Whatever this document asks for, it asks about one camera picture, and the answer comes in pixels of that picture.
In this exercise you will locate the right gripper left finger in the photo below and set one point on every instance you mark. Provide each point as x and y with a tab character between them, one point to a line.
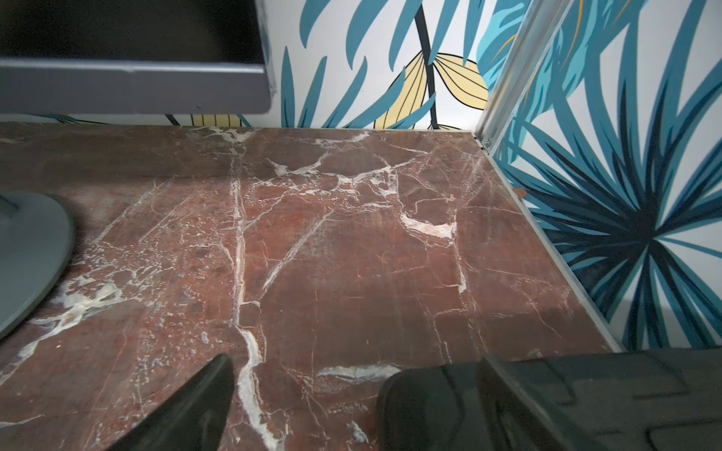
193	418

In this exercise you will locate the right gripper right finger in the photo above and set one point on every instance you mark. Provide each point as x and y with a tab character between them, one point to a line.
534	404

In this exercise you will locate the round grey monitor stand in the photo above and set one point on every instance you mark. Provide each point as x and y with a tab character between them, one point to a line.
37	239

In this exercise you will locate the black computer monitor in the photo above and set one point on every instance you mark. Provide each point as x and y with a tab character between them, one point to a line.
133	57

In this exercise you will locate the right aluminium frame post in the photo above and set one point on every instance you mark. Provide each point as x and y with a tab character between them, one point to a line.
535	35

